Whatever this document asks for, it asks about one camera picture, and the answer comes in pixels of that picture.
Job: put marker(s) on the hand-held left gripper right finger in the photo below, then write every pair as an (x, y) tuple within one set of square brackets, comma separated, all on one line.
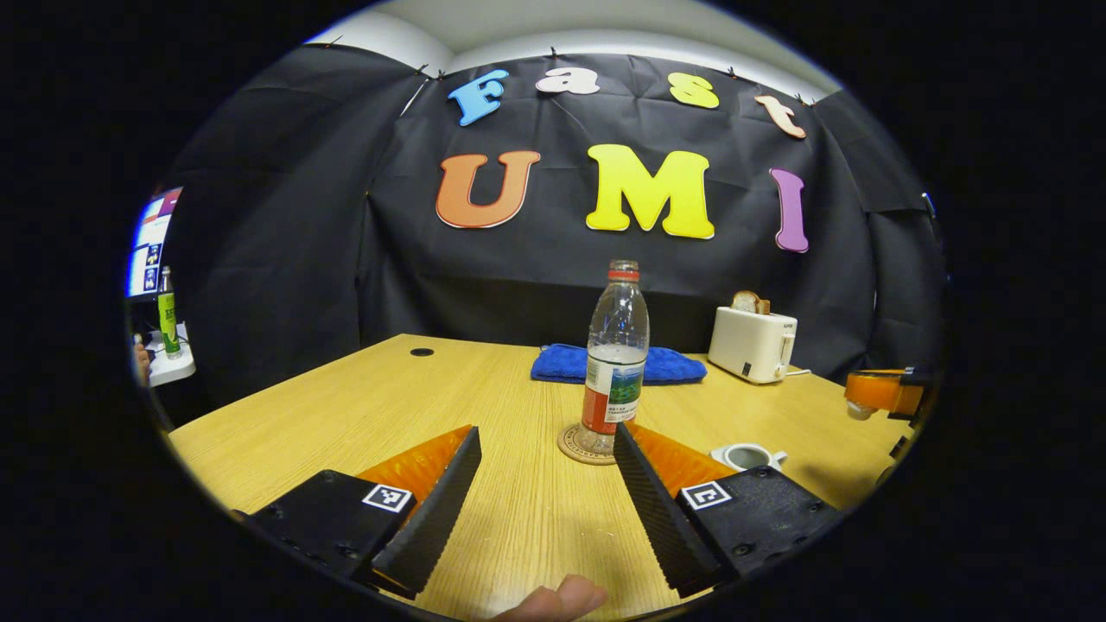
[(657, 518)]

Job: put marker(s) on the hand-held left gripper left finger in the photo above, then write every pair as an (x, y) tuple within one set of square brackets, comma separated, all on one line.
[(441, 514)]

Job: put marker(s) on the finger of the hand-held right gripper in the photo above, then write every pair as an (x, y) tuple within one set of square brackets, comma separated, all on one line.
[(881, 390)]

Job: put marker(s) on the white teacup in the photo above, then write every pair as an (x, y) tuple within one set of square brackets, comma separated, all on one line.
[(724, 462)]

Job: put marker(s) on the round wooden coaster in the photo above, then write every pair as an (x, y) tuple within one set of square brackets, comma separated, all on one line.
[(573, 449)]

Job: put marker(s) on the clear plastic water bottle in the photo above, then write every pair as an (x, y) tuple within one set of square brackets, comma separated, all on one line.
[(615, 345)]

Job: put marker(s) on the green bottle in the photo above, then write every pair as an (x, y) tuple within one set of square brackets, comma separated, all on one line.
[(168, 315)]

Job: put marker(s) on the white toaster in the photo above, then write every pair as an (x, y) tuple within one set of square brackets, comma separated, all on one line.
[(747, 345)]

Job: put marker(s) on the toasted bread slice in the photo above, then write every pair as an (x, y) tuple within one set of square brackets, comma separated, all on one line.
[(747, 302)]

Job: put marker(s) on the blue folded towel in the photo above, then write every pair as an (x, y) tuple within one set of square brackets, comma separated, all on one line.
[(562, 364)]

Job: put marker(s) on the black backdrop cloth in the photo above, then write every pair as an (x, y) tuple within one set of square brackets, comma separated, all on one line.
[(302, 259)]

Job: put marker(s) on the white power strip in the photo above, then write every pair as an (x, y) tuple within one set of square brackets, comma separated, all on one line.
[(173, 370)]

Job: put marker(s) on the computer monitor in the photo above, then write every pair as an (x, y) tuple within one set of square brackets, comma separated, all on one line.
[(154, 246)]

